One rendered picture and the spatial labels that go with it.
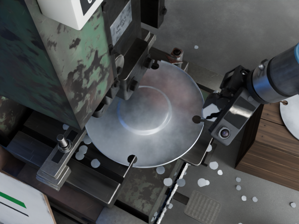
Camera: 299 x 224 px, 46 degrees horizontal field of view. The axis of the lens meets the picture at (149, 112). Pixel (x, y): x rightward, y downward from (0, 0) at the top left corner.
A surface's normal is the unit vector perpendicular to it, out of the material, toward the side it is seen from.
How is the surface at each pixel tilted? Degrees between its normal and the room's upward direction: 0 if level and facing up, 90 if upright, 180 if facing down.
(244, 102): 38
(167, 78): 0
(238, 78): 25
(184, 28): 0
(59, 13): 90
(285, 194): 0
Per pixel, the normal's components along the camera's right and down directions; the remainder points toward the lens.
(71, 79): 0.88, 0.42
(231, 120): 0.06, 0.21
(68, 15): -0.47, 0.80
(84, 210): 0.00, -0.44
